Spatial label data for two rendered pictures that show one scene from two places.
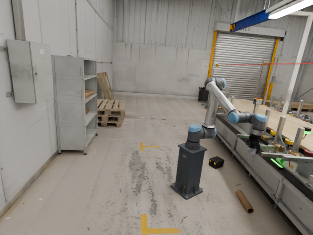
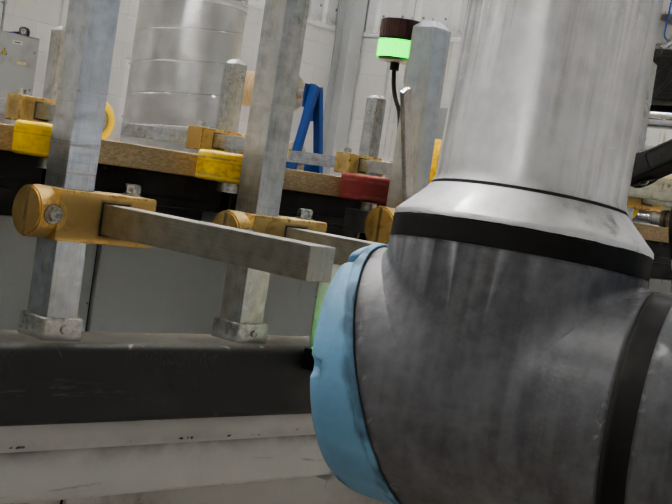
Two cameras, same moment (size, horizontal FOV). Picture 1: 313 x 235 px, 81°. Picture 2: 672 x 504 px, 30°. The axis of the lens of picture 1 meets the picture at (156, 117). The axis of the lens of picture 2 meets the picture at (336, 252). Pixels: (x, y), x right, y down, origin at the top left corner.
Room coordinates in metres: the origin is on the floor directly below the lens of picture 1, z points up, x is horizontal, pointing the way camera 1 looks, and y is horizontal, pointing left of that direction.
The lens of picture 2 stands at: (2.70, -0.20, 0.89)
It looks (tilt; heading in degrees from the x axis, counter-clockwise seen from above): 3 degrees down; 224
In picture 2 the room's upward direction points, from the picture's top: 8 degrees clockwise
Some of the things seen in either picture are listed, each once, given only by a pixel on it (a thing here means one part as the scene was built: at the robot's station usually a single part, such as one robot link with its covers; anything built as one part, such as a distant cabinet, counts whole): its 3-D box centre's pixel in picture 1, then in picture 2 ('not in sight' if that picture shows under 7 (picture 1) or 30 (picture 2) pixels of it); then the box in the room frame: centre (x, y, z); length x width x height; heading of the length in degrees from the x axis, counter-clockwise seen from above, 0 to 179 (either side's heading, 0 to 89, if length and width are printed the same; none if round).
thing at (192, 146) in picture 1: (193, 143); not in sight; (2.06, -0.47, 0.65); 0.19 x 0.19 x 0.10
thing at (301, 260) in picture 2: (255, 137); (158, 232); (1.97, -1.15, 0.82); 0.43 x 0.03 x 0.04; 91
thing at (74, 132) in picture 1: (78, 103); not in sight; (3.15, 1.39, 0.78); 0.90 x 0.45 x 1.55; 6
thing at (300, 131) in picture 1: (294, 152); (404, 211); (1.51, -1.26, 0.87); 0.03 x 0.03 x 0.48; 1
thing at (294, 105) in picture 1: (289, 104); not in sight; (8.60, -6.21, 0.23); 2.41 x 0.77 x 0.17; 98
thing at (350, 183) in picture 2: (308, 156); (365, 215); (1.47, -1.36, 0.85); 0.08 x 0.08 x 0.11
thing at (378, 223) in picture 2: (295, 155); (411, 230); (1.49, -1.26, 0.85); 0.13 x 0.06 x 0.05; 1
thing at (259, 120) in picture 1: (259, 121); not in sight; (1.47, -0.86, 1.14); 0.10 x 0.09 x 0.12; 19
